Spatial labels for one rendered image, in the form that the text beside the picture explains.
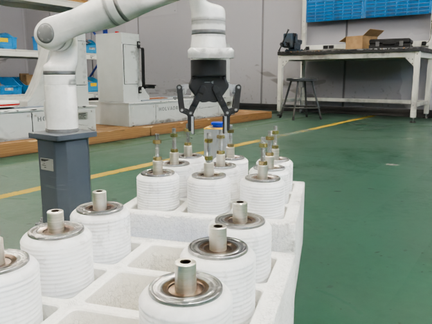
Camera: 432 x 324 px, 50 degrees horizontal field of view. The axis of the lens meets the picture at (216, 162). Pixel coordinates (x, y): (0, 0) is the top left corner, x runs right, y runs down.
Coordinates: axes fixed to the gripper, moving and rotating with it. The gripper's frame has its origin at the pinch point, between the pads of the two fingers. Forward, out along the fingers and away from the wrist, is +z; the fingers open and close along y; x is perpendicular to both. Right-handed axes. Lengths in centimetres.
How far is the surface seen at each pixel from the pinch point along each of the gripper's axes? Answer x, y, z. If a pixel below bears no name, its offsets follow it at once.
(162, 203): 0.9, 10.2, 16.3
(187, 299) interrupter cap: 57, 7, 10
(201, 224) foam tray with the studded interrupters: 7.4, 2.1, 19.1
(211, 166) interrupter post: 1.0, -0.4, 8.3
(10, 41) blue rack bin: -491, 198, -52
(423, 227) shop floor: -33, -70, 36
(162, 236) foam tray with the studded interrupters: 4.7, 10.1, 22.5
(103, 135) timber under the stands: -237, 57, 30
